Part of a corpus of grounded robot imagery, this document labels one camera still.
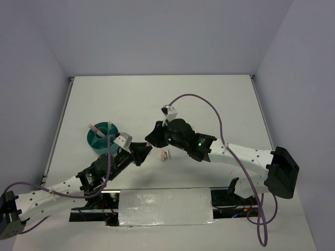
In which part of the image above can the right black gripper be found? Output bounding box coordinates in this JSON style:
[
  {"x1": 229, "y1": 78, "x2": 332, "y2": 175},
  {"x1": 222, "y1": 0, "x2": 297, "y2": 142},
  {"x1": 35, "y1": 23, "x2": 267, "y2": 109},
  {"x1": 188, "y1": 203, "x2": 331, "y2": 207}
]
[{"x1": 146, "y1": 119, "x2": 188, "y2": 150}]

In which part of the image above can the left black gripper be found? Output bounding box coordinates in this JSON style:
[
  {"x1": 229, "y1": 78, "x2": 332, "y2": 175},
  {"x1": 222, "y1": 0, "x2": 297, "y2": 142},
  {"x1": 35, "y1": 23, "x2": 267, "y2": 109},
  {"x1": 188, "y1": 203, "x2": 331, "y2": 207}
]
[{"x1": 107, "y1": 141, "x2": 152, "y2": 180}]

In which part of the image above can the pink small stapler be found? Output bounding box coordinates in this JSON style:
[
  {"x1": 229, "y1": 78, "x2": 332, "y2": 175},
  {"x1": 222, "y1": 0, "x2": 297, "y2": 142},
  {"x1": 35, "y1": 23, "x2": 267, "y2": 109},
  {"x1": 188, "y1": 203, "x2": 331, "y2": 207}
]
[{"x1": 161, "y1": 147, "x2": 170, "y2": 162}]

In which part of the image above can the red pen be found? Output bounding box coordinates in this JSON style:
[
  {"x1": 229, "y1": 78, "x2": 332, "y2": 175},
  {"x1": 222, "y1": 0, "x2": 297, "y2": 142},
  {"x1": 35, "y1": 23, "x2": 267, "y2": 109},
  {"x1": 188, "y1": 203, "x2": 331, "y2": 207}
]
[{"x1": 88, "y1": 124, "x2": 106, "y2": 138}]

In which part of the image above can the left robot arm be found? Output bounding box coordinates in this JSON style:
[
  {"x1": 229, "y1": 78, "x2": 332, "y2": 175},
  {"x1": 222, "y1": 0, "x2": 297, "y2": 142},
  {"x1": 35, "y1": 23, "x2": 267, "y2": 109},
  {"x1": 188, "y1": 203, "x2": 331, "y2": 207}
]
[{"x1": 1, "y1": 143, "x2": 152, "y2": 239}]

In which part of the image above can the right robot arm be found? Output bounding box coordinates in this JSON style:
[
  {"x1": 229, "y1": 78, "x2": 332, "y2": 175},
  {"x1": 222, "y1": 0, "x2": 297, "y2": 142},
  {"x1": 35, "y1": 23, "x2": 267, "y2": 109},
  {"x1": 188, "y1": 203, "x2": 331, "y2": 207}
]
[{"x1": 145, "y1": 119, "x2": 299, "y2": 204}]

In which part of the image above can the teal round organizer container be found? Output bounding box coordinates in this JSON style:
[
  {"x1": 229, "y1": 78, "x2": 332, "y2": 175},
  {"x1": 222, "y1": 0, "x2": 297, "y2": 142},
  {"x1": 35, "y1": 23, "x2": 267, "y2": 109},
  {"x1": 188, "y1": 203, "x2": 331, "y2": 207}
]
[{"x1": 87, "y1": 122, "x2": 118, "y2": 156}]

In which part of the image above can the silver foil plate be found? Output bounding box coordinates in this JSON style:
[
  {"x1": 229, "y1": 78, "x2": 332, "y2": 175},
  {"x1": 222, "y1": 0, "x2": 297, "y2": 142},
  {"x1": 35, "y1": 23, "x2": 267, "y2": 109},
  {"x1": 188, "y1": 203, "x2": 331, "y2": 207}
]
[{"x1": 118, "y1": 188, "x2": 215, "y2": 226}]

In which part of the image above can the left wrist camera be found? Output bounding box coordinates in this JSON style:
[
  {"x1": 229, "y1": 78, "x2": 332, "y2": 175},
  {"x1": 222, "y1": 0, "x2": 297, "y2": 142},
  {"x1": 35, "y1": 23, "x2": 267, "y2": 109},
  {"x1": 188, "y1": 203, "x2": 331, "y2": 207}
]
[{"x1": 114, "y1": 132, "x2": 132, "y2": 152}]

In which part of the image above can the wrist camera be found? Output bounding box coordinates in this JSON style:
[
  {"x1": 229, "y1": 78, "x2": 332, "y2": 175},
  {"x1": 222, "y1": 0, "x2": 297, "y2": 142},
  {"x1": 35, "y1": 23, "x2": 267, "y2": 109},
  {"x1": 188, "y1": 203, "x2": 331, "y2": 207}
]
[
  {"x1": 114, "y1": 132, "x2": 132, "y2": 152},
  {"x1": 161, "y1": 105, "x2": 177, "y2": 126}
]

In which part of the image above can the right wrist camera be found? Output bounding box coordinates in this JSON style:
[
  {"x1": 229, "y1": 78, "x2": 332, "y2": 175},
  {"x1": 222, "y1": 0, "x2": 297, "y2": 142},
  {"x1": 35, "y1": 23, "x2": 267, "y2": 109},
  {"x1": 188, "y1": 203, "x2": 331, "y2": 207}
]
[{"x1": 161, "y1": 105, "x2": 177, "y2": 126}]

